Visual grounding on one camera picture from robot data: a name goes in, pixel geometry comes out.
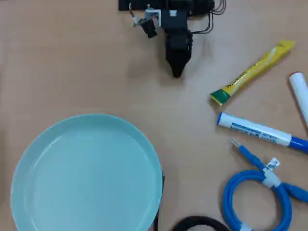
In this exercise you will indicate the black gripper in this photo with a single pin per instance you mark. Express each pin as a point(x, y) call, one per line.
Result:
point(174, 26)

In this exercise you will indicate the yellow coffee stick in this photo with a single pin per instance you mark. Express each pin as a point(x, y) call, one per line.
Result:
point(252, 69)

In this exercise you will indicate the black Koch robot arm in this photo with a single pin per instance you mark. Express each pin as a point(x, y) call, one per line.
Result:
point(179, 4)

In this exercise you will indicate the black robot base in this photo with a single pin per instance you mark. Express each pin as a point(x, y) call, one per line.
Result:
point(139, 4)

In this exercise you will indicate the blue whiteboard marker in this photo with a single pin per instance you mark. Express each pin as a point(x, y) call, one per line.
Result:
point(252, 130)

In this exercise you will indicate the white marker with red cap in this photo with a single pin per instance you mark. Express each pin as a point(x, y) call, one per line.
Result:
point(298, 89)

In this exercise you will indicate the light blue plate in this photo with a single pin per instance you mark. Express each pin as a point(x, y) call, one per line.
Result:
point(84, 178)

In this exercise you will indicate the wrist camera with white bracket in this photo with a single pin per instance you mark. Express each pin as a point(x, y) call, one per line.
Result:
point(150, 29)

